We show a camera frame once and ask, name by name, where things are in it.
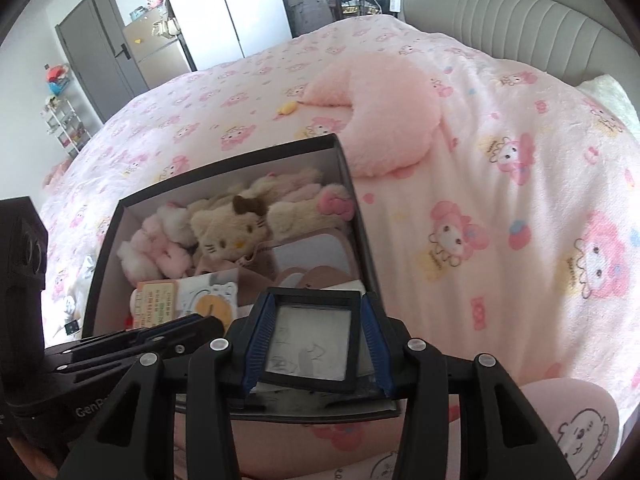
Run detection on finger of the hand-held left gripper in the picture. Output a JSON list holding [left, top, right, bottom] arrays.
[[75, 313, 202, 357], [45, 315, 225, 377]]

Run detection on white bag on fridge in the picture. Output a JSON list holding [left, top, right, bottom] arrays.
[[152, 15, 181, 38]]

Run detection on white fluffy pillow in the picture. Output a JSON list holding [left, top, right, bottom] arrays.
[[575, 74, 640, 136]]

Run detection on white wardrobe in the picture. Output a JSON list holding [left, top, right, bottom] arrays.
[[156, 0, 293, 72]]

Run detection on white packet orange circle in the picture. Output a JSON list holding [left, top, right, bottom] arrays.
[[175, 270, 242, 323]]

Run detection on person's right leg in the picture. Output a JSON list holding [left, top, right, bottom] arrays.
[[520, 379, 621, 480]]

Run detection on red green label packet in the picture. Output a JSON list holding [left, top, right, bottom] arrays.
[[130, 280, 182, 332]]

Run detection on red toy on rack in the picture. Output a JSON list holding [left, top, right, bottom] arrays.
[[46, 63, 71, 96]]

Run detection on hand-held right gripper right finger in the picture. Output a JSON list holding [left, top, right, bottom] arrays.
[[361, 291, 576, 480]]

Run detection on person's leg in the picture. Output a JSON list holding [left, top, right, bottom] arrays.
[[300, 452, 401, 480], [520, 379, 621, 480]]

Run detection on white flat box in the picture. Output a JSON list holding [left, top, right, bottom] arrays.
[[310, 280, 365, 294]]

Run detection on beige plush pink bow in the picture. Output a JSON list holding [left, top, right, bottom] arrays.
[[240, 167, 353, 241]]

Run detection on pink moon-shaped pillow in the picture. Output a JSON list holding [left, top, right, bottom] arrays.
[[302, 51, 442, 177]]

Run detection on black cardboard box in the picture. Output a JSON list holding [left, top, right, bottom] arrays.
[[80, 133, 403, 421]]

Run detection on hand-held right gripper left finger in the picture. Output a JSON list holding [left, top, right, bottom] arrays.
[[59, 291, 278, 480]]

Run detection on grey door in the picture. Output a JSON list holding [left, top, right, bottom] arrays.
[[55, 0, 151, 123]]

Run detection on beige white pouch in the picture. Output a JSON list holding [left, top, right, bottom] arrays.
[[240, 227, 366, 293]]

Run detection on grey padded headboard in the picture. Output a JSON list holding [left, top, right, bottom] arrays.
[[402, 0, 640, 86]]

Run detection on pink basket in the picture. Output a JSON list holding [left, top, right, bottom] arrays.
[[44, 160, 71, 188]]

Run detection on white shelf rack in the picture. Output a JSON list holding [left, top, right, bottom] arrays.
[[45, 80, 93, 161]]

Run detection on person's left leg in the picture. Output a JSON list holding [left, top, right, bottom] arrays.
[[300, 452, 401, 480]]

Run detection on silver fridge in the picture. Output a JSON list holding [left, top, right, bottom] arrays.
[[121, 10, 193, 90]]

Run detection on pink printed blanket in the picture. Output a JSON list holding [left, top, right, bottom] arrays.
[[37, 12, 640, 480]]

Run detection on pink white fluffy plush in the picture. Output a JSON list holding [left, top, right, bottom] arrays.
[[117, 202, 196, 281]]

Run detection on beige kitty plush brown bow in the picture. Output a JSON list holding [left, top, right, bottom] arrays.
[[187, 192, 273, 266]]

